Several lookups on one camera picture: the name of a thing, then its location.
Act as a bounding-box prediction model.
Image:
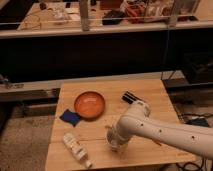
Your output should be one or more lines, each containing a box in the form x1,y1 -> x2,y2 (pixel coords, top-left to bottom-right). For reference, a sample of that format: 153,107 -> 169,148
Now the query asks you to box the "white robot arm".
106,100 -> 213,160

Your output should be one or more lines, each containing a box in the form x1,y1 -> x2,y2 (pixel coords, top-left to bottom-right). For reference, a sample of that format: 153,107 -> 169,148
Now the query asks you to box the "black bag on shelf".
102,10 -> 124,25

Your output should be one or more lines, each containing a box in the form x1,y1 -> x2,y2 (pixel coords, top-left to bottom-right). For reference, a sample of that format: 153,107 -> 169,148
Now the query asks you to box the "blue cloth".
60,110 -> 81,126

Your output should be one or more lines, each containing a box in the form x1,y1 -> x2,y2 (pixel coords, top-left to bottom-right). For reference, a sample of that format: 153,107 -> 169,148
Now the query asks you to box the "red item on shelf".
125,4 -> 145,23

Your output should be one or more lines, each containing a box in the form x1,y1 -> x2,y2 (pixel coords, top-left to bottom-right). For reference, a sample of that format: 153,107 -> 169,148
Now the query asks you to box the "black power box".
188,118 -> 209,127

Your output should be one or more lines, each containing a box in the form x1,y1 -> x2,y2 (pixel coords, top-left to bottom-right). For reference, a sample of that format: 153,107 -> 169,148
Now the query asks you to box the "white ceramic cup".
108,142 -> 120,152

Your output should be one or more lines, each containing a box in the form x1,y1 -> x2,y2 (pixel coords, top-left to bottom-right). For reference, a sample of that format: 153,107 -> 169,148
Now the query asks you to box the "orange carrot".
153,140 -> 162,146

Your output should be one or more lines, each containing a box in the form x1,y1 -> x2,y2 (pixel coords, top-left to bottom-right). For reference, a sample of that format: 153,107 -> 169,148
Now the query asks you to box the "grey metal post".
79,0 -> 90,31
168,0 -> 182,27

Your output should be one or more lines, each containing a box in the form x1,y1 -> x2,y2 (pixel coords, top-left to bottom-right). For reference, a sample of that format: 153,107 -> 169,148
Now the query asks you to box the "black cable on floor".
175,113 -> 213,171

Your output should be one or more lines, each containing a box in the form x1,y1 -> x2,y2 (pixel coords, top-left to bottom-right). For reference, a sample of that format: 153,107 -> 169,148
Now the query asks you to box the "white plastic bottle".
62,133 -> 92,169

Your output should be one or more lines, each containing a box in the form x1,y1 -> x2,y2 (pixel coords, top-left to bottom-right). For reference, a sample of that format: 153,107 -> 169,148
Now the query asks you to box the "grey metal post right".
168,0 -> 182,27

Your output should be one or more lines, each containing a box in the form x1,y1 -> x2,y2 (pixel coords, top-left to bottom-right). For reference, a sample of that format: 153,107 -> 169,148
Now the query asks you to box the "black striped rectangular object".
122,91 -> 138,104

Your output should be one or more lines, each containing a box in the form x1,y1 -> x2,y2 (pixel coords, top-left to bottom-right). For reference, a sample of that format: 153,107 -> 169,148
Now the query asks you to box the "orange ceramic bowl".
74,91 -> 105,119

